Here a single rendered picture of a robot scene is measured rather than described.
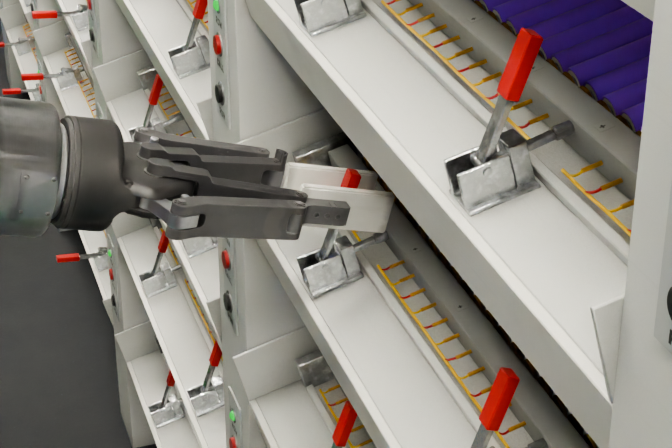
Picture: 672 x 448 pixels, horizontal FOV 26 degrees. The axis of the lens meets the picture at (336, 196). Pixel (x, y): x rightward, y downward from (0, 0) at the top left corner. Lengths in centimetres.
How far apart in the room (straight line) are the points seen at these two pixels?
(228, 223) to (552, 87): 27
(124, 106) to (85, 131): 92
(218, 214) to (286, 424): 35
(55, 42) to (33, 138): 169
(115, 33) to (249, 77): 73
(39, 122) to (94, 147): 4
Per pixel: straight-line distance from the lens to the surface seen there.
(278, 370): 129
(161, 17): 158
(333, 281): 106
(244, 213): 96
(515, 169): 74
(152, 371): 206
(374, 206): 103
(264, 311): 126
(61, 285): 260
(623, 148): 72
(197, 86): 141
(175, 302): 182
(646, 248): 56
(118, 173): 95
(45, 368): 238
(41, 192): 94
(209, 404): 163
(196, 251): 152
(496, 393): 82
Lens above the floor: 130
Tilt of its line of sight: 27 degrees down
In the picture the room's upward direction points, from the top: straight up
